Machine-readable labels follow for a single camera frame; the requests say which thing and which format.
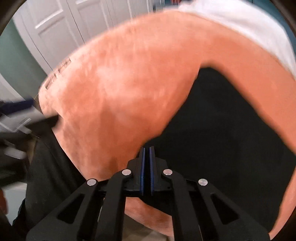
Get black pants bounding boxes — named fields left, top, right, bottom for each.
left=148, top=68, right=295, bottom=230

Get person's dark clothing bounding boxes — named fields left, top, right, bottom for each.
left=12, top=132, right=86, bottom=240

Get white wardrobe with red decals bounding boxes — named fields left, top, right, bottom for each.
left=13, top=0, right=158, bottom=74

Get orange plush bed blanket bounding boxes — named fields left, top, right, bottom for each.
left=39, top=10, right=295, bottom=238

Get white pillow cover sheet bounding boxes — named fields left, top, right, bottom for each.
left=178, top=1, right=295, bottom=76

